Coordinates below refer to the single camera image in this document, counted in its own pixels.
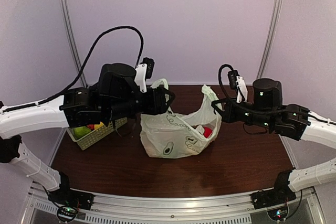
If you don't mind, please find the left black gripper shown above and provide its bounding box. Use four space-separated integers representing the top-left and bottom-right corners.
104 86 175 122

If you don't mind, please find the left black cable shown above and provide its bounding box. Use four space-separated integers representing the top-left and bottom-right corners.
0 26 145 112

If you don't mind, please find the green pear in basket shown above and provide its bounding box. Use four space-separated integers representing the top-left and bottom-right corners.
73 126 91 140

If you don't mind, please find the beige perforated plastic basket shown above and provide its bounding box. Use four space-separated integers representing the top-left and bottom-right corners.
66 118 128 151

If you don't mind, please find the black cable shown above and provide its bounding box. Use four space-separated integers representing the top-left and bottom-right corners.
217 63 336 126
0 26 145 112

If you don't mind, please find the yellow lemon in basket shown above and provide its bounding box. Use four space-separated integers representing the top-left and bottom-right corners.
94 122 104 130

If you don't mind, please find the red fruit in basket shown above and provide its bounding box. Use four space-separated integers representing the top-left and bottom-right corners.
87 124 95 131

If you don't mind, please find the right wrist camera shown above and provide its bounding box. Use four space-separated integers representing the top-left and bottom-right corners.
227 70 248 103

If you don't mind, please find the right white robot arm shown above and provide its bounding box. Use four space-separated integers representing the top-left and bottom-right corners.
212 78 335 204

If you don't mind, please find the red fruit in bag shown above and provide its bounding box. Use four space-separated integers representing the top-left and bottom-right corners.
203 126 213 138

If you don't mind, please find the right black cable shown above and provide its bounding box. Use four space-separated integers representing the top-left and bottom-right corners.
217 63 336 126

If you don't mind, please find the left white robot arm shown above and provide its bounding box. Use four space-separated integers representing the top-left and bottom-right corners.
1 63 175 205

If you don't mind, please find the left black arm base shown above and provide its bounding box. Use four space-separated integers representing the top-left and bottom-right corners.
48 172 94 210

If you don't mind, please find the aluminium front rail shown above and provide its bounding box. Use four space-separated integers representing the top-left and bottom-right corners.
26 182 326 224

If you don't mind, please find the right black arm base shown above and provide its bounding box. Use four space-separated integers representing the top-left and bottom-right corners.
250 170 296 209

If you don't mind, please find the pale green plastic bag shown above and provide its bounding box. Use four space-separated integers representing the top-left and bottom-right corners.
140 85 222 159

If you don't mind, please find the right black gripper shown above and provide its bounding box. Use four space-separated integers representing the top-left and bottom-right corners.
212 97 274 130

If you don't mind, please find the aluminium corner post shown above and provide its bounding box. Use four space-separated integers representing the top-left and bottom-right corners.
60 0 81 73
256 0 283 79

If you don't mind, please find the right aluminium corner post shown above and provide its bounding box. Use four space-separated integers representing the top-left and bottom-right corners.
256 0 283 79

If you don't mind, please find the left aluminium corner post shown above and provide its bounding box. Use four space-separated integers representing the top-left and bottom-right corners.
60 0 81 73

